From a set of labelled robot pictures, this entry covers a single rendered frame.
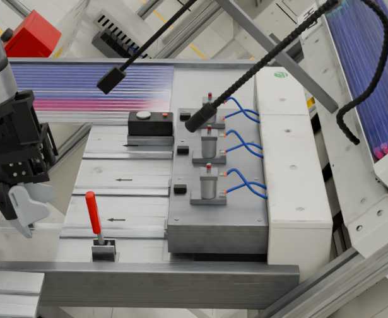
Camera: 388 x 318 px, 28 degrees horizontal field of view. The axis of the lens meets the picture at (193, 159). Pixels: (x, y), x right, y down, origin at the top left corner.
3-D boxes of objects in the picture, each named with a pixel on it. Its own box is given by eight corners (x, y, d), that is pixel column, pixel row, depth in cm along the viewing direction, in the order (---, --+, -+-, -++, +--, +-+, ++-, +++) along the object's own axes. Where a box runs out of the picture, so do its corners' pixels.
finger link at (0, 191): (14, 224, 106) (-6, 167, 102) (4, 226, 106) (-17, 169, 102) (23, 206, 110) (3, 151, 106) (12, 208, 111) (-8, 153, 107)
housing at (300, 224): (265, 305, 108) (270, 221, 101) (252, 134, 150) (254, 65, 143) (324, 306, 108) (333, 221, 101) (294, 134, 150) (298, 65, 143)
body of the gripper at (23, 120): (50, 187, 104) (22, 106, 98) (-12, 197, 105) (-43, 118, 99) (60, 157, 111) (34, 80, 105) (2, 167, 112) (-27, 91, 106)
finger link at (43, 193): (64, 225, 113) (43, 173, 108) (24, 231, 114) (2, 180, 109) (67, 212, 116) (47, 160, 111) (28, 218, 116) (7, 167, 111)
